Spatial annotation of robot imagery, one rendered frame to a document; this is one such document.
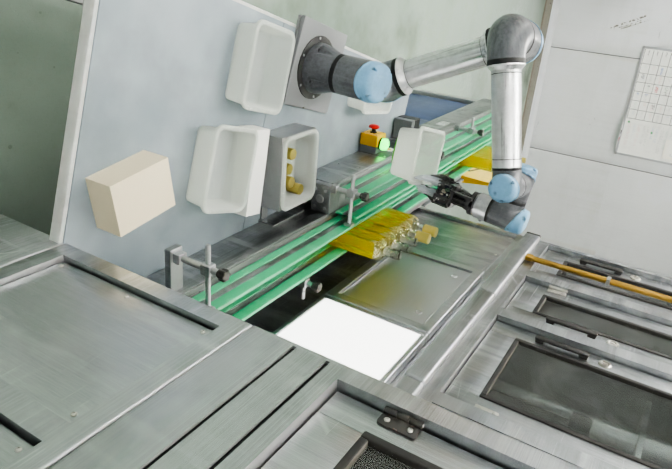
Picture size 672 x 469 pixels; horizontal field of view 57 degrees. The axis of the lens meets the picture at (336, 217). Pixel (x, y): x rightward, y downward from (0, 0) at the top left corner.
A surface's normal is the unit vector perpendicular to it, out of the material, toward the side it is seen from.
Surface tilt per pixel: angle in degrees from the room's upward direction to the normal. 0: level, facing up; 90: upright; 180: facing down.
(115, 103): 0
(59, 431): 90
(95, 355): 90
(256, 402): 90
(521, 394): 90
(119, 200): 0
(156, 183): 0
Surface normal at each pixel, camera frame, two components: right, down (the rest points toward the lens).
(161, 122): 0.85, 0.26
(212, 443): 0.08, -0.92
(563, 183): -0.52, 0.29
